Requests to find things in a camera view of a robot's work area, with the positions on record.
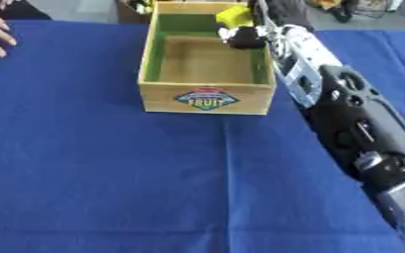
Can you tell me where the brown cardboard box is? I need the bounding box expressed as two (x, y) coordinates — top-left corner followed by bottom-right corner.
(116, 0), (156, 25)

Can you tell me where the yellow block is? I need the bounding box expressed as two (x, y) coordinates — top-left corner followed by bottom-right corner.
(214, 5), (255, 30)

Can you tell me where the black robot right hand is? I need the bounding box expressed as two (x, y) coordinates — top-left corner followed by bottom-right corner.
(217, 0), (317, 51)

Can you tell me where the person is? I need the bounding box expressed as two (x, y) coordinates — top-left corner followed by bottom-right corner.
(0, 0), (54, 21)

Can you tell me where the tan cardboard box green inside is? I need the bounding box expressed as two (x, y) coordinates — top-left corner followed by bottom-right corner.
(136, 1), (279, 116)

